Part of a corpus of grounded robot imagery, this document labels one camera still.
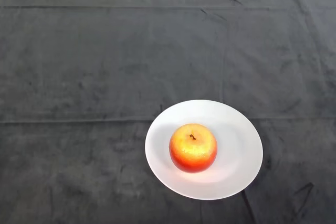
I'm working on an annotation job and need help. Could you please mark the red yellow apple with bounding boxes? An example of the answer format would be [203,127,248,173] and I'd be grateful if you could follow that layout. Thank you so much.
[169,123,218,174]

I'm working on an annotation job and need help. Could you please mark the white round plate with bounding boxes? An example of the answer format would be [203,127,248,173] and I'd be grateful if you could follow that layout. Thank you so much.
[144,99,264,200]

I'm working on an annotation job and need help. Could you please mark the black cloth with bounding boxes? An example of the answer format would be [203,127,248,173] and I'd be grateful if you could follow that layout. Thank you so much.
[0,0,336,224]

